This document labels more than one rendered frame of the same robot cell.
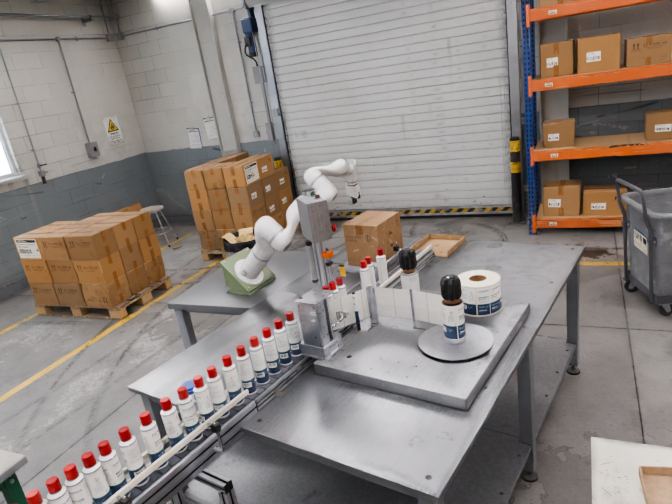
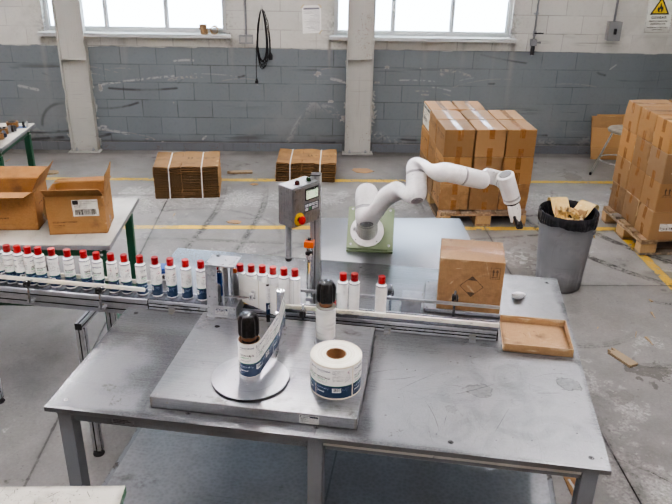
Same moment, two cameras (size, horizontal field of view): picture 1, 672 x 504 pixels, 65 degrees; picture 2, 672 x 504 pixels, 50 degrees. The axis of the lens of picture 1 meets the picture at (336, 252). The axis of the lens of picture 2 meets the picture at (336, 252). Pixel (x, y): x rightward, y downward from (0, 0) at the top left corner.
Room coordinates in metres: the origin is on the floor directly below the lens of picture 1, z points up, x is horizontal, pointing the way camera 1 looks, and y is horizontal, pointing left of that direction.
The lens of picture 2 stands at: (1.06, -2.69, 2.55)
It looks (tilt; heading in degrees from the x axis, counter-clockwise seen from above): 25 degrees down; 61
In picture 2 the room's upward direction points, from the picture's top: 1 degrees clockwise
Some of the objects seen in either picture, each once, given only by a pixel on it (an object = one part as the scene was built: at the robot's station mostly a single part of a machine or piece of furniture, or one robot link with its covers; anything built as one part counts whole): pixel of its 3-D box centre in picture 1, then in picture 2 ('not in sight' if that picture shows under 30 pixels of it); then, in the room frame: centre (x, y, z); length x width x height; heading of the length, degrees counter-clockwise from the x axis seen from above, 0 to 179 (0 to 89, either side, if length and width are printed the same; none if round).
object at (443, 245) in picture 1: (437, 244); (535, 335); (3.24, -0.66, 0.85); 0.30 x 0.26 x 0.04; 143
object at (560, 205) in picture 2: (245, 245); (572, 222); (5.09, 0.88, 0.50); 0.42 x 0.41 x 0.28; 153
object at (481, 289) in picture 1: (478, 292); (335, 369); (2.23, -0.62, 0.95); 0.20 x 0.20 x 0.14
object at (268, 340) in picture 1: (270, 350); (186, 278); (1.93, 0.33, 0.98); 0.05 x 0.05 x 0.20
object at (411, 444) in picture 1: (387, 308); (342, 334); (2.48, -0.21, 0.82); 2.10 x 1.50 x 0.02; 143
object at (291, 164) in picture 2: not in sight; (306, 164); (4.44, 4.06, 0.11); 0.65 x 0.54 x 0.22; 150
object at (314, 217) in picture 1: (314, 217); (299, 202); (2.41, 0.07, 1.38); 0.17 x 0.10 x 0.19; 18
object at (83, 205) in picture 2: not in sight; (79, 196); (1.71, 1.72, 0.97); 0.51 x 0.39 x 0.37; 69
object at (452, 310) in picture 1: (452, 308); (249, 345); (1.94, -0.43, 1.04); 0.09 x 0.09 x 0.29
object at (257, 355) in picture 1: (258, 360); (171, 277); (1.87, 0.37, 0.98); 0.05 x 0.05 x 0.20
